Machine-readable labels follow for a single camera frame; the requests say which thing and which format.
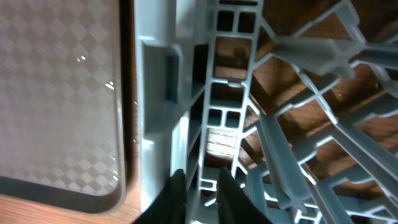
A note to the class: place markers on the dark brown serving tray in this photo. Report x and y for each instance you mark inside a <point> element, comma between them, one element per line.
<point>61,104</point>

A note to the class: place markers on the grey dishwasher rack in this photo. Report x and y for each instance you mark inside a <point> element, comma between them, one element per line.
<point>297,99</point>

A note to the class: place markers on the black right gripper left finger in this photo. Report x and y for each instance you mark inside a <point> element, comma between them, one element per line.
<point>170,205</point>

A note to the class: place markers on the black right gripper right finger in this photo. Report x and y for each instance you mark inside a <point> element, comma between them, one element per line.
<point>234,207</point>

